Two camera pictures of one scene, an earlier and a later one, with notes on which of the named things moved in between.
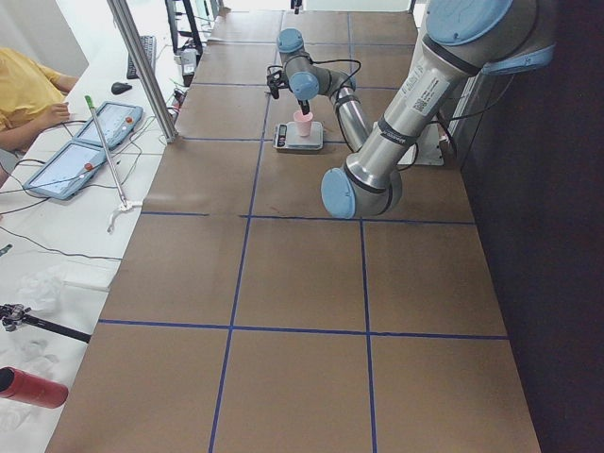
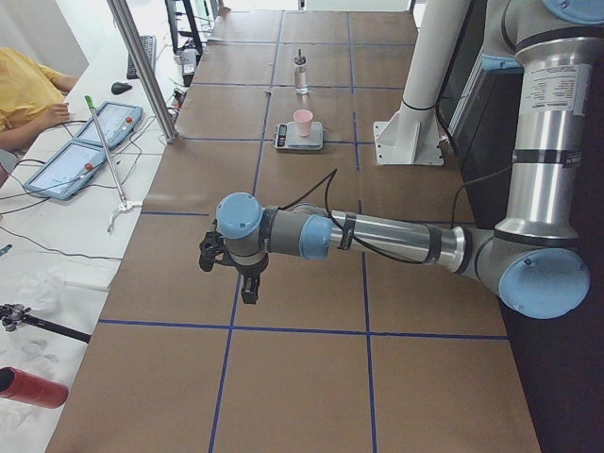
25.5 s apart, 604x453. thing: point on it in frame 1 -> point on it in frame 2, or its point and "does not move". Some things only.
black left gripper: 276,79 -> 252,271
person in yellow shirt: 32,99 does not move
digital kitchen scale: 287,137 does not move
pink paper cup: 304,122 does not move
